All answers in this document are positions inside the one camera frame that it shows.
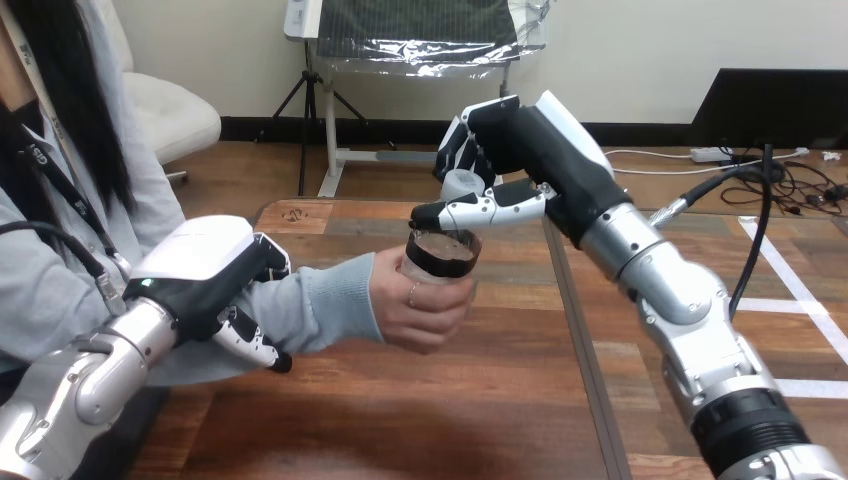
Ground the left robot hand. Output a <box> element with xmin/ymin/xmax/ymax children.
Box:
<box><xmin>122</xmin><ymin>215</ymin><xmax>293</xmax><ymax>374</ymax></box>

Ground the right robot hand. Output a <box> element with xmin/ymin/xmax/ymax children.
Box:
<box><xmin>409</xmin><ymin>90</ymin><xmax>635</xmax><ymax>250</ymax></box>

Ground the person's hand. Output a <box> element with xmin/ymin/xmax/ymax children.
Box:
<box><xmin>368</xmin><ymin>245</ymin><xmax>479</xmax><ymax>355</ymax></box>

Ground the person's forearm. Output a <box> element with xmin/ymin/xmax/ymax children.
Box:
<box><xmin>146</xmin><ymin>251</ymin><xmax>387</xmax><ymax>389</ymax></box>

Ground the person's body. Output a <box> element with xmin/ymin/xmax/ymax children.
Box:
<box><xmin>0</xmin><ymin>0</ymin><xmax>189</xmax><ymax>392</ymax></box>

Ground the white power strip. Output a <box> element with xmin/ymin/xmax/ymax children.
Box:
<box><xmin>688</xmin><ymin>146</ymin><xmax>734</xmax><ymax>165</ymax></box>

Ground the white cushioned chair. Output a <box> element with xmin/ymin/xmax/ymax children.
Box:
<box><xmin>92</xmin><ymin>0</ymin><xmax>223</xmax><ymax>185</ymax></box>

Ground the foil sheet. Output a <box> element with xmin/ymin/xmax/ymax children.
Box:
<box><xmin>315</xmin><ymin>0</ymin><xmax>552</xmax><ymax>80</ymax></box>

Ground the white desk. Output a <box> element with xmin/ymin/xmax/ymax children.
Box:
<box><xmin>283</xmin><ymin>0</ymin><xmax>515</xmax><ymax>199</ymax></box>

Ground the black tripod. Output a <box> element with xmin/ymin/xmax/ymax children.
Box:
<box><xmin>254</xmin><ymin>39</ymin><xmax>399</xmax><ymax>197</ymax></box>

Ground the dark screen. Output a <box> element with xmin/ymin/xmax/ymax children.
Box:
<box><xmin>688</xmin><ymin>68</ymin><xmax>848</xmax><ymax>151</ymax></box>

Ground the black cable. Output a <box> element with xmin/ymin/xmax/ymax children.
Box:
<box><xmin>0</xmin><ymin>220</ymin><xmax>128</xmax><ymax>317</ymax></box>
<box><xmin>649</xmin><ymin>164</ymin><xmax>775</xmax><ymax>323</ymax></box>

